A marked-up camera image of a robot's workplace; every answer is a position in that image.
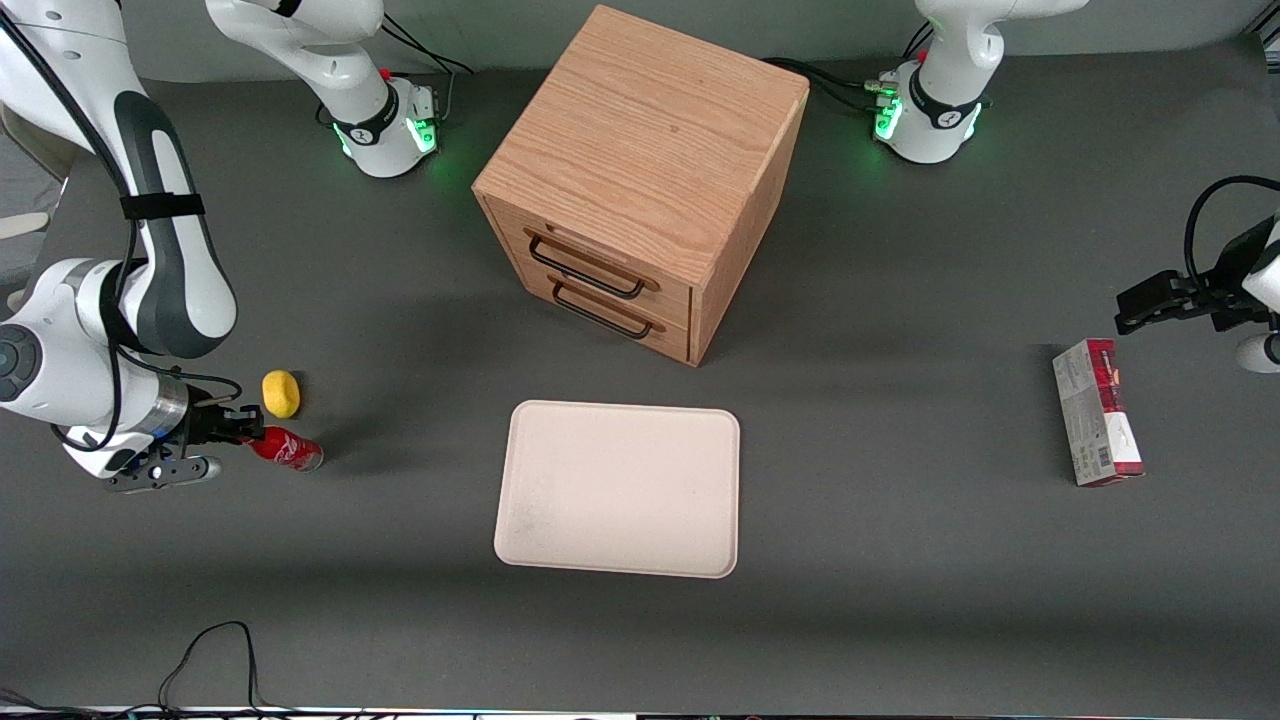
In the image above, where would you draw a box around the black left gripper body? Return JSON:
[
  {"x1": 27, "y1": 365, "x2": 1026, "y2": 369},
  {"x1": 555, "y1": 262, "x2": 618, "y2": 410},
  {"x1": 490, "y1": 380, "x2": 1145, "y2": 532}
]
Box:
[{"x1": 1198, "y1": 222, "x2": 1280, "y2": 331}]

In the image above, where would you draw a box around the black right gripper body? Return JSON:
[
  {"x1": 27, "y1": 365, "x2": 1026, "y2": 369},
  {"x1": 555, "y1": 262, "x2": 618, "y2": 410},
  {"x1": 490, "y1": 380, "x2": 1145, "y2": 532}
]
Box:
[{"x1": 183, "y1": 398, "x2": 227, "y2": 453}]

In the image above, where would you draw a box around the red coke bottle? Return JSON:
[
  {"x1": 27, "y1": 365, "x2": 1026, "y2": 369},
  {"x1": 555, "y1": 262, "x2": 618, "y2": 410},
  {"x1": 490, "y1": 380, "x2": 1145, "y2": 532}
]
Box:
[{"x1": 243, "y1": 425, "x2": 325, "y2": 474}]

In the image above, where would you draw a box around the cream rectangular tray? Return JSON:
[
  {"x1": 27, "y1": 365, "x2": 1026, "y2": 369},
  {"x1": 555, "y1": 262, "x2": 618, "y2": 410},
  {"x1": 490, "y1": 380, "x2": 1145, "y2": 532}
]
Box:
[{"x1": 493, "y1": 400, "x2": 742, "y2": 580}]

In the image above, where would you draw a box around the yellow lemon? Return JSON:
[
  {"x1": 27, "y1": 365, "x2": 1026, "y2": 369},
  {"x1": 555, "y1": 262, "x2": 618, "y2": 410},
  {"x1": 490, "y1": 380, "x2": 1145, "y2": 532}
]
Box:
[{"x1": 261, "y1": 370, "x2": 301, "y2": 420}]

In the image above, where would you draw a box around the red plaid carton box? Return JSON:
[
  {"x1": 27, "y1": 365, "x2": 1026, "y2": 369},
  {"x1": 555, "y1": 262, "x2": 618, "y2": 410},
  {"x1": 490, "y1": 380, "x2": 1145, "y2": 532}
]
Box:
[{"x1": 1052, "y1": 338, "x2": 1147, "y2": 489}]

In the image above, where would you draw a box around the wooden drawer front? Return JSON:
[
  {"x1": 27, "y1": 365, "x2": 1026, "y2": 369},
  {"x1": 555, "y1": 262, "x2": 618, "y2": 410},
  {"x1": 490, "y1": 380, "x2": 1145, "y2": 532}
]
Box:
[
  {"x1": 495, "y1": 205, "x2": 694, "y2": 326},
  {"x1": 515, "y1": 262, "x2": 693, "y2": 363}
]

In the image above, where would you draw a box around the wooden drawer cabinet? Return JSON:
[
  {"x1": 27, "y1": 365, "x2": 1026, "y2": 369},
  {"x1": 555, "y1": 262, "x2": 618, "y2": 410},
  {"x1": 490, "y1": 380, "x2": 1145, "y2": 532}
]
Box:
[{"x1": 472, "y1": 4, "x2": 811, "y2": 368}]

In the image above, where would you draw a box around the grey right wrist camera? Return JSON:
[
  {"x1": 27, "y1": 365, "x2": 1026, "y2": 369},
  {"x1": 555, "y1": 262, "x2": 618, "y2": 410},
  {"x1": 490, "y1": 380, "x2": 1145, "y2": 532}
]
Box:
[{"x1": 103, "y1": 452, "x2": 223, "y2": 494}]

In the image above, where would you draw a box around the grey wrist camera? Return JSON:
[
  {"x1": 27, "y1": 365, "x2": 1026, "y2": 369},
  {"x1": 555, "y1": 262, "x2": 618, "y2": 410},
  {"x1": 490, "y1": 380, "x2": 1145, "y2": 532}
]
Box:
[
  {"x1": 103, "y1": 452, "x2": 223, "y2": 494},
  {"x1": 1235, "y1": 333, "x2": 1280, "y2": 374}
]

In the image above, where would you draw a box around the black looped wrist cable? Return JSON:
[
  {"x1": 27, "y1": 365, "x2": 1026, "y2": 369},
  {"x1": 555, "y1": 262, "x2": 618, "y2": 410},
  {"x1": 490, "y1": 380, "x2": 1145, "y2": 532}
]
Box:
[{"x1": 1184, "y1": 175, "x2": 1280, "y2": 291}]

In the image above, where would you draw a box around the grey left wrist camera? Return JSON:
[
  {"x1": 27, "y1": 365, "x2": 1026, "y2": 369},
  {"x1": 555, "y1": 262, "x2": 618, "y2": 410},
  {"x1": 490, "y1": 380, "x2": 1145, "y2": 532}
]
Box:
[{"x1": 1235, "y1": 333, "x2": 1280, "y2": 374}]

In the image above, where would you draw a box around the thin black table cable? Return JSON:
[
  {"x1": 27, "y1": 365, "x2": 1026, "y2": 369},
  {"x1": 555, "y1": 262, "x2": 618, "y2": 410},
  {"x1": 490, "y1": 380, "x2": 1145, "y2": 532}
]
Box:
[{"x1": 0, "y1": 620, "x2": 301, "y2": 717}]

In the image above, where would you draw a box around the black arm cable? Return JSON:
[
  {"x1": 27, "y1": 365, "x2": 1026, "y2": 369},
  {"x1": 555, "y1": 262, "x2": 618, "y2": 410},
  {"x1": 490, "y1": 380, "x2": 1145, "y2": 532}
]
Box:
[{"x1": 0, "y1": 10, "x2": 244, "y2": 453}]

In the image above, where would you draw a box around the black base cable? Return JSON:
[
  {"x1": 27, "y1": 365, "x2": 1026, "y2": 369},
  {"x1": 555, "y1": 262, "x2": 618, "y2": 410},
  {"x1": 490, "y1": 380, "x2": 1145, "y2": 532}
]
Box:
[
  {"x1": 762, "y1": 55, "x2": 886, "y2": 93},
  {"x1": 800, "y1": 75, "x2": 881, "y2": 113},
  {"x1": 378, "y1": 12, "x2": 474, "y2": 126}
]

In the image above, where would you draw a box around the black wire drawer handle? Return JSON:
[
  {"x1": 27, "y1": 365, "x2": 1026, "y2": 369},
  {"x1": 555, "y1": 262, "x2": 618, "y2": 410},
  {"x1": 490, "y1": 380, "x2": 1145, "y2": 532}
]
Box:
[
  {"x1": 550, "y1": 278, "x2": 667, "y2": 341},
  {"x1": 524, "y1": 228, "x2": 661, "y2": 301}
]

